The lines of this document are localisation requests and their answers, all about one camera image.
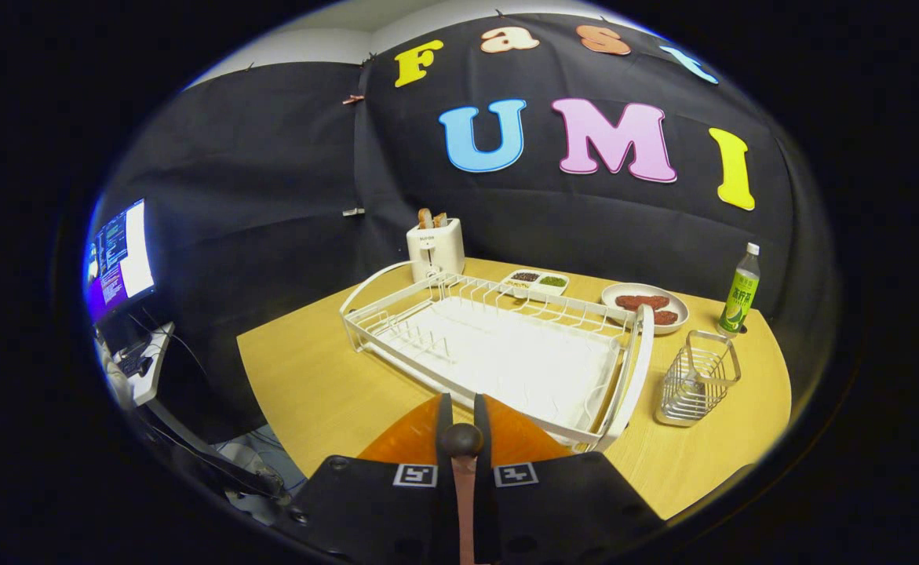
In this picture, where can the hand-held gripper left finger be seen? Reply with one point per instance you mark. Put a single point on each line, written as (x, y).
(381, 510)

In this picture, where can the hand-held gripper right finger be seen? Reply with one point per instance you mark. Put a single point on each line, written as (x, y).
(553, 510)

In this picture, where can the white divided condiment dish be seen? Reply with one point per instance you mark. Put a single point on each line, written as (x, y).
(534, 281)

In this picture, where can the white plate with sausages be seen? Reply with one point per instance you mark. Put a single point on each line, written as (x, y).
(683, 302)

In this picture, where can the brown sausage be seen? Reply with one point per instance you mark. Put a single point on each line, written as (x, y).
(665, 318)
(641, 301)

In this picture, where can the white toaster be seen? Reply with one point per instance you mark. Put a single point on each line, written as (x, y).
(435, 251)

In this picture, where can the white side stand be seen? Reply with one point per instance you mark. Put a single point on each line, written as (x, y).
(157, 353)

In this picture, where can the green label drink bottle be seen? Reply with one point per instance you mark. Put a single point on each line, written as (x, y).
(739, 298)

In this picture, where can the black keyboard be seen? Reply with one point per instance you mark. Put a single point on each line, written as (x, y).
(134, 366)

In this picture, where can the black backdrop cloth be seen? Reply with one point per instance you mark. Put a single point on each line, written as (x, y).
(271, 196)

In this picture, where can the computer monitor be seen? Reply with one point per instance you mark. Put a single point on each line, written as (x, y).
(122, 259)

